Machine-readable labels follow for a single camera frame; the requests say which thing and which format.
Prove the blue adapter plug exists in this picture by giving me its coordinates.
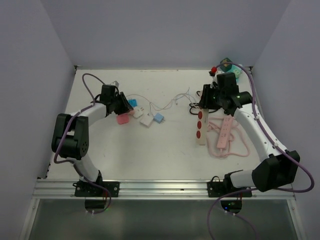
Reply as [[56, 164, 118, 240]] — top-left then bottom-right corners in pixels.
[[128, 99, 138, 108]]

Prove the white folding extension socket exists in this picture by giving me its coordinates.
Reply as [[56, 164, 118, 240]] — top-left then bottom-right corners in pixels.
[[132, 106, 144, 119]]

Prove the pink adapter plug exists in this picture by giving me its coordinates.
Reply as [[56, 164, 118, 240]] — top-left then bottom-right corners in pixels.
[[116, 113, 130, 125]]

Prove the white plug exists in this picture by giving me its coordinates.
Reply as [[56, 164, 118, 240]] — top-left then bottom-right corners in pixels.
[[139, 113, 154, 128]]

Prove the teal power strip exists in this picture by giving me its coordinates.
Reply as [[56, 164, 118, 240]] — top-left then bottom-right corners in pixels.
[[229, 64, 243, 79]]

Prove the light blue usb charger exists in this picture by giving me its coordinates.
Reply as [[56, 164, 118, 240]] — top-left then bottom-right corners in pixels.
[[153, 113, 165, 124]]

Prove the beige power strip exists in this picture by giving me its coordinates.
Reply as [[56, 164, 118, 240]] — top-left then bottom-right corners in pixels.
[[196, 108, 209, 146]]

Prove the pink power strip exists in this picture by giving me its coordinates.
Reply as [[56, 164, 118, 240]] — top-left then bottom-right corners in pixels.
[[206, 116, 251, 158]]

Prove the dark green cube charger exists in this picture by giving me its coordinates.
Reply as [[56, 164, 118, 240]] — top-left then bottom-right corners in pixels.
[[220, 57, 232, 67]]

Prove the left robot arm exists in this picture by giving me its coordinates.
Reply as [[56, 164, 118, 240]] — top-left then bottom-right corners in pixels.
[[51, 84, 133, 198]]

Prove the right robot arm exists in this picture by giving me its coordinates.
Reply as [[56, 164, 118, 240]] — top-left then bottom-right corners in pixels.
[[196, 70, 300, 197]]

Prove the black coiled cable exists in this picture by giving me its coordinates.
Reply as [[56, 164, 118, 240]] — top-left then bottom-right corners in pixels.
[[188, 91, 203, 116]]

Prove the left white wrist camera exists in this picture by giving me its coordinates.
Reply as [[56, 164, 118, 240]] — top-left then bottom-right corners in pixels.
[[111, 80, 120, 88]]

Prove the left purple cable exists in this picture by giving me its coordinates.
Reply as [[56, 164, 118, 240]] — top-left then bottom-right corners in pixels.
[[53, 73, 112, 215]]

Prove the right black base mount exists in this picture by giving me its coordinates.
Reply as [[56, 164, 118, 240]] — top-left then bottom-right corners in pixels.
[[206, 174, 247, 198]]

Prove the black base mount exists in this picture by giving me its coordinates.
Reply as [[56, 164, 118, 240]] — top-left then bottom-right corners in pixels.
[[206, 174, 247, 198], [72, 180, 120, 198]]

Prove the aluminium rail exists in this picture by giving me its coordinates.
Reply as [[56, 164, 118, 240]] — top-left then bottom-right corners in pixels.
[[32, 177, 296, 201]]

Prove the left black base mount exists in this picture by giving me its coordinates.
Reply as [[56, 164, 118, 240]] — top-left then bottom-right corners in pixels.
[[72, 180, 120, 198]]

